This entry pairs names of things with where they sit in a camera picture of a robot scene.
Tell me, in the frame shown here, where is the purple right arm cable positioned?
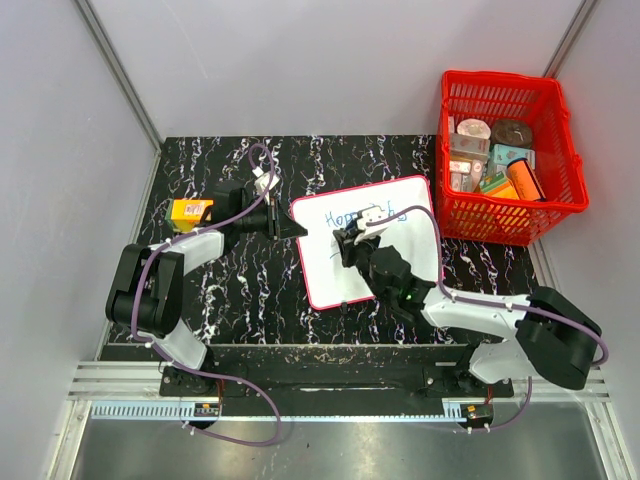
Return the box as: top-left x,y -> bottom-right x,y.
379,205 -> 610,434

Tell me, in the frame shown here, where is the orange cylinder can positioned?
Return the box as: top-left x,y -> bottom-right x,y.
507,158 -> 546,202

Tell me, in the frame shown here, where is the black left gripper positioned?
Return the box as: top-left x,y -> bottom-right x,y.
235,197 -> 307,242

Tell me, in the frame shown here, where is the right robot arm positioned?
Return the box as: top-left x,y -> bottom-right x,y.
333,223 -> 602,396

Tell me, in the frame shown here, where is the pink snack box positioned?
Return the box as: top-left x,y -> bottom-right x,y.
449,133 -> 490,161

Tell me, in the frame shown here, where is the teal small box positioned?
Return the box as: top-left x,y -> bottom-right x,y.
489,144 -> 536,168

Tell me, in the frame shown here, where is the pink round roll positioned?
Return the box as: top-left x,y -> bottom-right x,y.
456,118 -> 491,140

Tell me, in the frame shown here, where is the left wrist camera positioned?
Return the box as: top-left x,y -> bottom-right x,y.
252,167 -> 280,198

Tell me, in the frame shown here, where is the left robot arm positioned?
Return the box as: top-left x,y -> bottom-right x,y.
105,182 -> 308,396

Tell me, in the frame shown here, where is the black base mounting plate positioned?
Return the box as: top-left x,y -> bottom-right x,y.
159,344 -> 514,417

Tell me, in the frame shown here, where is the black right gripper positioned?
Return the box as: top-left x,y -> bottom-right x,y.
336,228 -> 388,302

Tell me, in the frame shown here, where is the red plastic basket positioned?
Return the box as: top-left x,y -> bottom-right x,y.
436,70 -> 589,246

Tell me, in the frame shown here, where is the brown round tin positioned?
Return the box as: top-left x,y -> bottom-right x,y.
491,118 -> 533,149

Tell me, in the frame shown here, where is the pink framed whiteboard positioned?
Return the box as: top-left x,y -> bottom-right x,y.
291,175 -> 439,311

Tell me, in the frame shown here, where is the white marker blue cap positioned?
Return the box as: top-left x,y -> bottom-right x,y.
332,220 -> 361,260

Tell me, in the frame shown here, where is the white cable duct rail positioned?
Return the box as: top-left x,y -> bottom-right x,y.
91,393 -> 493,423

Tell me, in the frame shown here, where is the orange sponge pack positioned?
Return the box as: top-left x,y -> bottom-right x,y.
165,199 -> 214,234

